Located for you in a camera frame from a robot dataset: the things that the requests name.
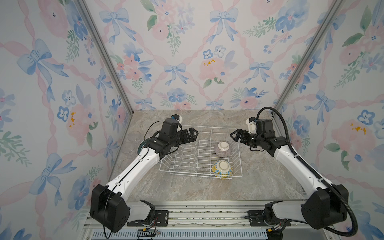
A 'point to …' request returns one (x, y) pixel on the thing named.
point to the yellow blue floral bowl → (222, 169)
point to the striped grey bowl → (222, 149)
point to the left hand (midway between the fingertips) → (192, 132)
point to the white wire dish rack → (197, 157)
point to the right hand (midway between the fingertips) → (236, 135)
